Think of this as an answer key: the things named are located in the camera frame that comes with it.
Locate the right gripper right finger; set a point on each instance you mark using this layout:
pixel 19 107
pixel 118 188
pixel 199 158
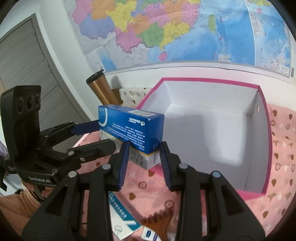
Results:
pixel 181 177

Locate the white yellow medicine box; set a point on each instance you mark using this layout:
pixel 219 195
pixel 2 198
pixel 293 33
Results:
pixel 146 161

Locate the grey wooden door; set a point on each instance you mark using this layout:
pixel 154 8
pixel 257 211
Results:
pixel 25 60

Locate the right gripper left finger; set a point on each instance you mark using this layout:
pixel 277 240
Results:
pixel 106 178

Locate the small white blue tube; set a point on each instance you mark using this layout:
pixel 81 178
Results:
pixel 151 235

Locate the pink open storage box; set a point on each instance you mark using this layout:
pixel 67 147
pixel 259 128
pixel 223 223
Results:
pixel 217 125

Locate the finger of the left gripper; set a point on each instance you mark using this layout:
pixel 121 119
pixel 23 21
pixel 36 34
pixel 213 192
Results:
pixel 92 151
pixel 83 128

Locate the colourful wall map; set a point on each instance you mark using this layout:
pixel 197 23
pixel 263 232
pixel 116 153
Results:
pixel 115 35

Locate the gold thermos tumbler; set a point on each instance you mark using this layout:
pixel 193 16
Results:
pixel 99 85

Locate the cream patterned cloth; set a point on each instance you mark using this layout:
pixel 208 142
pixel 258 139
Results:
pixel 131 97

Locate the person's left hand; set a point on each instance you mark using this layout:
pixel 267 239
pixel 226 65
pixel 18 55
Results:
pixel 25 203

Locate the white blue medicine box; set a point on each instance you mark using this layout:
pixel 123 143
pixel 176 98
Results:
pixel 123 224

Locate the brown wooden massage comb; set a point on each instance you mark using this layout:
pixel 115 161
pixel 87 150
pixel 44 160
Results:
pixel 159 222

